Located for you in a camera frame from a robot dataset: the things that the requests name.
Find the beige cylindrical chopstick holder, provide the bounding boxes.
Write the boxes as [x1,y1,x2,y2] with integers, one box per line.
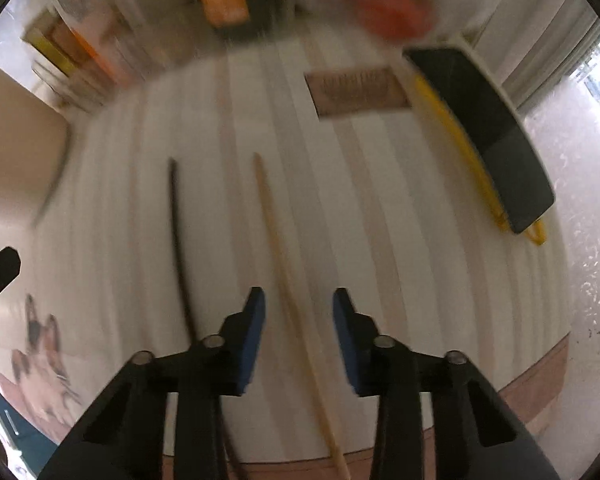
[0,52,72,213]

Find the black phone yellow case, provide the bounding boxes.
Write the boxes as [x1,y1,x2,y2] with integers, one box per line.
[402,35,556,250]

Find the blue cabinet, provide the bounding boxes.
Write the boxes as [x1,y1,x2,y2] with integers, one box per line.
[0,375,56,477]

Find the clear plastic organizer tray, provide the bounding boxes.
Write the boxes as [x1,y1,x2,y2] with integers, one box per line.
[20,0,301,113]

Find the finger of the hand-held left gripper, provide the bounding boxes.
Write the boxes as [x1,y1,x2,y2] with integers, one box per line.
[0,246,22,318]

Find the yellow seasoning box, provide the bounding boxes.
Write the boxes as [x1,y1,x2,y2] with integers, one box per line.
[21,10,81,83]

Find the frosted glass sliding door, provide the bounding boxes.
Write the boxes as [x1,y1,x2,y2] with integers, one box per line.
[480,0,600,361]

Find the light bamboo chopstick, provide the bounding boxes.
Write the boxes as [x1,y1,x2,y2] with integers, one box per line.
[253,153,352,480]

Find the clear bag red contents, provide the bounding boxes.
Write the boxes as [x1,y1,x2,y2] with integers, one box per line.
[325,0,481,45]

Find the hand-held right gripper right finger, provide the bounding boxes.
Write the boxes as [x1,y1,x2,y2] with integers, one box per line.
[332,287,563,480]

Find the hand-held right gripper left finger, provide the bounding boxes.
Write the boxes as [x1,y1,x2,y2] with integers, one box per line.
[37,287,267,480]

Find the striped cat print tablecloth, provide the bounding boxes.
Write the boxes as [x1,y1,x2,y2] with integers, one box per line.
[0,25,571,466]

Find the dark wooden chopstick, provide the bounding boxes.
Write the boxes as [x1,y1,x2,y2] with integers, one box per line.
[167,157,248,480]

